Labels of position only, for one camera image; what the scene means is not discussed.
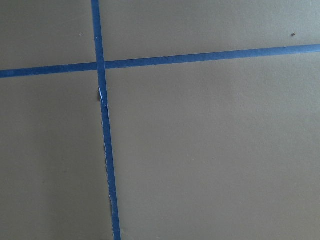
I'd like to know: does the horizontal blue tape strip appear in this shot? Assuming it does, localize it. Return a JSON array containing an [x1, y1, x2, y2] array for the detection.
[[0, 44, 320, 79]]

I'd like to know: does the vertical blue tape strip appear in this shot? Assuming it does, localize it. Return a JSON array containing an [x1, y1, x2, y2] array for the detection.
[[91, 0, 122, 240]]

